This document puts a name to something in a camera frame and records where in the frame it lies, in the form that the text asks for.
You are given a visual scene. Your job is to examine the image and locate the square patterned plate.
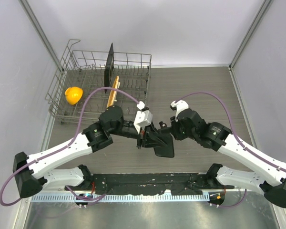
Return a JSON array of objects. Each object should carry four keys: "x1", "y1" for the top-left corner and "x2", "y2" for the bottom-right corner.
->
[{"x1": 104, "y1": 43, "x2": 114, "y2": 87}]

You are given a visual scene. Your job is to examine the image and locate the black smartphone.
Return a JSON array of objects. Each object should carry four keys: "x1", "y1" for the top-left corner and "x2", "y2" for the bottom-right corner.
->
[{"x1": 154, "y1": 134, "x2": 174, "y2": 158}]

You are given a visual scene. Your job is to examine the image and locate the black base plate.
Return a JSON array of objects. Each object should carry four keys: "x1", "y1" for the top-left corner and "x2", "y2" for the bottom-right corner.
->
[{"x1": 69, "y1": 173, "x2": 234, "y2": 196}]

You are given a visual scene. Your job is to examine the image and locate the grey wire dish rack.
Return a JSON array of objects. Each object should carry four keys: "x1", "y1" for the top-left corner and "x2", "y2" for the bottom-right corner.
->
[{"x1": 45, "y1": 39, "x2": 152, "y2": 124}]

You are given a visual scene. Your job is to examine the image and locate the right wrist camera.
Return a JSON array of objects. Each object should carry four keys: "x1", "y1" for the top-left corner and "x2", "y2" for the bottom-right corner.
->
[{"x1": 170, "y1": 100, "x2": 189, "y2": 121}]

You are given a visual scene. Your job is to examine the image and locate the right aluminium frame post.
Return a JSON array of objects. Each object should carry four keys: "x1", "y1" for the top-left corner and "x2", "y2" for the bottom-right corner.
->
[{"x1": 229, "y1": 0, "x2": 273, "y2": 70}]

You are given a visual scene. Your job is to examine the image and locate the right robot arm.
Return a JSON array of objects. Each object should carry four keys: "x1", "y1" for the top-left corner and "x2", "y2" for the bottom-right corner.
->
[{"x1": 171, "y1": 107, "x2": 286, "y2": 208}]

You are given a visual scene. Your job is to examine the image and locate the aluminium frame post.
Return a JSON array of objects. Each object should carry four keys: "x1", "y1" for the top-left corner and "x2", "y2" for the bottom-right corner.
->
[
  {"x1": 229, "y1": 0, "x2": 273, "y2": 70},
  {"x1": 18, "y1": 0, "x2": 63, "y2": 72}
]

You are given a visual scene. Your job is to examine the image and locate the white slotted cable duct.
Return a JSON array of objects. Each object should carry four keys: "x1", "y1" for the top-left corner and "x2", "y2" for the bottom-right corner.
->
[{"x1": 31, "y1": 192, "x2": 210, "y2": 203}]

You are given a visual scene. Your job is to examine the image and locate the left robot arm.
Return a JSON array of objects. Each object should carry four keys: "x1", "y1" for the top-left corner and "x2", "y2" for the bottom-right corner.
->
[{"x1": 13, "y1": 105, "x2": 174, "y2": 198}]

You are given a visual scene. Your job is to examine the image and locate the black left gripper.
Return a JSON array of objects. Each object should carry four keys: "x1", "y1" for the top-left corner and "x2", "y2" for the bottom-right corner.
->
[{"x1": 109, "y1": 119, "x2": 167, "y2": 148}]

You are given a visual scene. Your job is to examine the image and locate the left aluminium frame post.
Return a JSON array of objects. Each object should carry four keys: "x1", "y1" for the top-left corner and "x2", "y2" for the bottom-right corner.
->
[{"x1": 18, "y1": 0, "x2": 63, "y2": 72}]

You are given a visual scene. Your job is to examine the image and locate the yellow bowl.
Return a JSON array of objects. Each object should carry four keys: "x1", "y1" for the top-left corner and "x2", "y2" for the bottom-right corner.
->
[{"x1": 64, "y1": 86, "x2": 83, "y2": 105}]

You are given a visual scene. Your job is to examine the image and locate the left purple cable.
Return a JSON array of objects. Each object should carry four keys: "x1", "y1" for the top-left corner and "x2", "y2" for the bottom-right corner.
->
[{"x1": 0, "y1": 87, "x2": 140, "y2": 206}]

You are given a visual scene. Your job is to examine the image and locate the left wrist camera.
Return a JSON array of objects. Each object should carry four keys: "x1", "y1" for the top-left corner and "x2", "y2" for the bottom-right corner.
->
[{"x1": 133, "y1": 101, "x2": 153, "y2": 133}]

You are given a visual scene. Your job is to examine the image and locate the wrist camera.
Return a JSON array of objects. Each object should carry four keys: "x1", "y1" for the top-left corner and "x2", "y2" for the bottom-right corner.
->
[
  {"x1": 133, "y1": 101, "x2": 153, "y2": 133},
  {"x1": 170, "y1": 100, "x2": 189, "y2": 121}
]

